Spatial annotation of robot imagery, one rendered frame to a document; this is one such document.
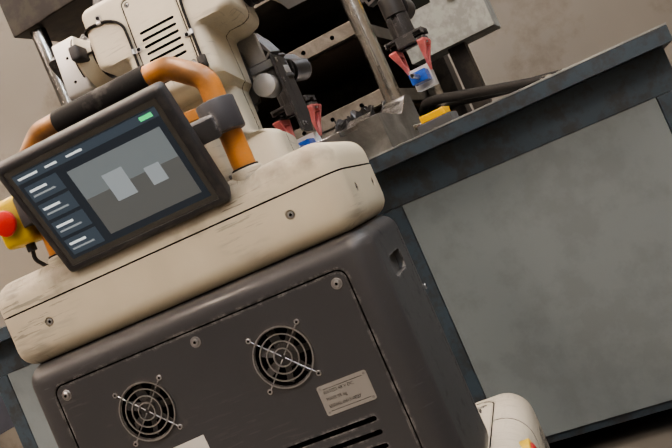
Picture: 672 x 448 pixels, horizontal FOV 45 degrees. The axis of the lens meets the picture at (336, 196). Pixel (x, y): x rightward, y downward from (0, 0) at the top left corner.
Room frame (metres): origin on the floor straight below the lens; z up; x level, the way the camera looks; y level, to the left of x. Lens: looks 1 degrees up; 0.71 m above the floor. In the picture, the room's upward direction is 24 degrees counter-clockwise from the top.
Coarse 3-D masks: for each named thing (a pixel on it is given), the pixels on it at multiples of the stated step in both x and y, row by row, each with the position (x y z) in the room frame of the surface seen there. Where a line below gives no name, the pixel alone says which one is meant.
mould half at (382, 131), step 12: (408, 96) 2.18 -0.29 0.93; (384, 108) 2.14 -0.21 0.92; (396, 108) 2.10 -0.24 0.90; (408, 108) 2.13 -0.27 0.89; (360, 120) 2.16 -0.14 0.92; (372, 120) 1.86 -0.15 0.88; (384, 120) 1.88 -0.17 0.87; (396, 120) 1.97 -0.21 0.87; (408, 120) 2.08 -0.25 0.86; (360, 132) 1.87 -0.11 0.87; (372, 132) 1.86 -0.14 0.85; (384, 132) 1.85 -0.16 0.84; (396, 132) 1.93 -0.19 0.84; (408, 132) 2.03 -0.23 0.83; (360, 144) 1.88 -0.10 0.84; (372, 144) 1.87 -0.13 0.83; (384, 144) 1.86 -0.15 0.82; (396, 144) 1.89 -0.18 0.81; (372, 156) 1.87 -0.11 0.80
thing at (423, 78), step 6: (420, 66) 1.94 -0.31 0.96; (426, 66) 1.93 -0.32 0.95; (414, 72) 1.90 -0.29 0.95; (420, 72) 1.90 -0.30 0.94; (426, 72) 1.90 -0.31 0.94; (432, 72) 1.94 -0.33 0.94; (414, 78) 1.86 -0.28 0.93; (420, 78) 1.90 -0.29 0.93; (426, 78) 1.90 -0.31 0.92; (432, 78) 1.93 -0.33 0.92; (414, 84) 1.91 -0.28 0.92; (420, 84) 1.94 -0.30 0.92; (426, 84) 1.94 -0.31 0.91; (432, 84) 1.93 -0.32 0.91; (420, 90) 1.95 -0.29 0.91
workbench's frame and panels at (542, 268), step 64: (640, 64) 1.64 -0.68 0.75; (448, 128) 1.73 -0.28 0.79; (512, 128) 1.74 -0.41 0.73; (576, 128) 1.70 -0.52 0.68; (640, 128) 1.66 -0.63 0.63; (384, 192) 1.85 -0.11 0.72; (448, 192) 1.81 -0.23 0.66; (512, 192) 1.76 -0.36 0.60; (576, 192) 1.72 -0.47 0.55; (640, 192) 1.68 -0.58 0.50; (448, 256) 1.83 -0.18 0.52; (512, 256) 1.78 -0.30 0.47; (576, 256) 1.74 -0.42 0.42; (640, 256) 1.69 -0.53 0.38; (448, 320) 1.85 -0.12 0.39; (512, 320) 1.80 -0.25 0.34; (576, 320) 1.76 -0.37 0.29; (640, 320) 1.71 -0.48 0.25; (0, 384) 2.30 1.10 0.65; (512, 384) 1.82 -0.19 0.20; (576, 384) 1.77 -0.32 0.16; (640, 384) 1.73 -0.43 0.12
